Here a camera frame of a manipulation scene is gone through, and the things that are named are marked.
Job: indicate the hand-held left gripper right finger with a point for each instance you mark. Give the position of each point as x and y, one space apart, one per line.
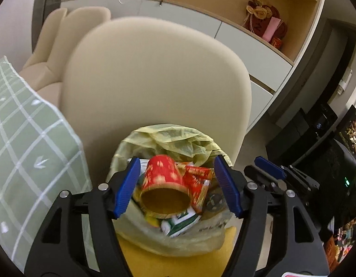
227 184

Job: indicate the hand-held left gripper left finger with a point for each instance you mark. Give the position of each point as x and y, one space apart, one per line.
126 187

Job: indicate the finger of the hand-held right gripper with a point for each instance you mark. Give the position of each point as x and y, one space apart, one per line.
270 166
261 176

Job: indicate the red paper cup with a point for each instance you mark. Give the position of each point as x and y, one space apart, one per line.
163 179

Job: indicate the yellowish plastic bin bag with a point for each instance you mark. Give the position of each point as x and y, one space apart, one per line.
178 138

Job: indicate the red gold packet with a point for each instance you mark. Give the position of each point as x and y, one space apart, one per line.
198 184

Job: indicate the black speaker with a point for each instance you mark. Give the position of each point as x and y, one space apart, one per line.
302 132

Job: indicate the colourful screen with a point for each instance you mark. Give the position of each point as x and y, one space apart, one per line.
352 132

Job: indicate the colourful printed cloth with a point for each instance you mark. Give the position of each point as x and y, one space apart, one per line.
345 239

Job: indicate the green white carton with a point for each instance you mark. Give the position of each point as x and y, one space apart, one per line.
180 222

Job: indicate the green checked tablecloth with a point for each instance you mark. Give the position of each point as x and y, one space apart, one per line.
24 150

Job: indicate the wooden shelf unit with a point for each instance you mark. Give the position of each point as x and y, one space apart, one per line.
224 11

